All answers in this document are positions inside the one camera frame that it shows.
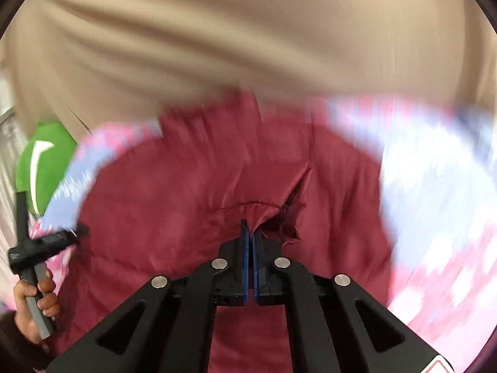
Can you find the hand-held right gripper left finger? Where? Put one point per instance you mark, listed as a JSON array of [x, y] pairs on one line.
[[244, 256]]

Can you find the maroon puffer jacket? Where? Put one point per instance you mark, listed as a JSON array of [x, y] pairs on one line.
[[163, 202]]

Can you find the green plush toy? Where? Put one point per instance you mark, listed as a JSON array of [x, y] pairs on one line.
[[46, 155]]

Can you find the beige curtain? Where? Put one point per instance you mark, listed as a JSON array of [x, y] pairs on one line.
[[248, 39]]

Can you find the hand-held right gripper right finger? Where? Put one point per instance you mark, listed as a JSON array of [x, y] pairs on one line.
[[257, 264]]

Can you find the person's left forearm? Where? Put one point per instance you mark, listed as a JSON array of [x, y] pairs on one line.
[[19, 342]]

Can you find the grey metal rail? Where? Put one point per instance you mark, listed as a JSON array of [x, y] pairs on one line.
[[6, 117]]

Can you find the person's left hand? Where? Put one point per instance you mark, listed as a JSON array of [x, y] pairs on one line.
[[27, 303]]

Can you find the silver grey curtain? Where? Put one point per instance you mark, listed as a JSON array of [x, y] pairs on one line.
[[9, 171]]

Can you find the pink blue floral bed sheet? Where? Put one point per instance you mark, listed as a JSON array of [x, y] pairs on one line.
[[427, 202]]

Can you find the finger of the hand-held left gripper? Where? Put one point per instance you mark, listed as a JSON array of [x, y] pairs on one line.
[[77, 232]]

